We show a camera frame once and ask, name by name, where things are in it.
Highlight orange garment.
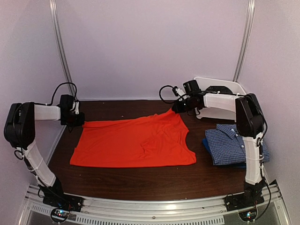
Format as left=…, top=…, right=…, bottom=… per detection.
left=70, top=110, right=196, bottom=168

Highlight blue checked button shirt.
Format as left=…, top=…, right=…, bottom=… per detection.
left=205, top=123, right=270, bottom=166

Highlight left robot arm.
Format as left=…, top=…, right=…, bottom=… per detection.
left=4, top=95, right=85, bottom=208

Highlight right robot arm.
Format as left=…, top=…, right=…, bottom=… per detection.
left=172, top=80, right=267, bottom=207

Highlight white plastic laundry bin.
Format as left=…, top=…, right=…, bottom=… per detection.
left=194, top=76, right=246, bottom=121

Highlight dark garment in bin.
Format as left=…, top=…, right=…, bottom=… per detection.
left=205, top=86, right=233, bottom=94

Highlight folded blue garment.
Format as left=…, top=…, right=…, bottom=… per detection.
left=202, top=138, right=246, bottom=169

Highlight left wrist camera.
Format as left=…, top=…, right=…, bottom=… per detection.
left=71, top=101, right=80, bottom=115

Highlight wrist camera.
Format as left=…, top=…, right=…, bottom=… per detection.
left=71, top=101, right=80, bottom=115
left=172, top=86, right=187, bottom=99

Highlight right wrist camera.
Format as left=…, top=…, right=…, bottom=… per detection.
left=172, top=86, right=187, bottom=99

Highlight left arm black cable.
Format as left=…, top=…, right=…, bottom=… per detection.
left=50, top=83, right=78, bottom=106

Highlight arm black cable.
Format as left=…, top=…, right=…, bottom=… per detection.
left=159, top=84, right=179, bottom=105
left=50, top=83, right=78, bottom=106

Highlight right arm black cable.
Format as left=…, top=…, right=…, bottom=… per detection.
left=159, top=84, right=179, bottom=105

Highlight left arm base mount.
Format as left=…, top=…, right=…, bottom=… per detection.
left=43, top=194, right=83, bottom=223

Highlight aluminium front rail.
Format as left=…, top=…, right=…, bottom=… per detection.
left=17, top=182, right=293, bottom=225

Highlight right aluminium corner post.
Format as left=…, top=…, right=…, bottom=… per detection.
left=233, top=0, right=255, bottom=83

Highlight aluminium corner post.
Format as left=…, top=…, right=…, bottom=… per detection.
left=233, top=0, right=255, bottom=83
left=49, top=0, right=77, bottom=100

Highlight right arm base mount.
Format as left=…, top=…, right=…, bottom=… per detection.
left=224, top=193, right=264, bottom=222

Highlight left aluminium corner post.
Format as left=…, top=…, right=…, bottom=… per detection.
left=49, top=0, right=77, bottom=100

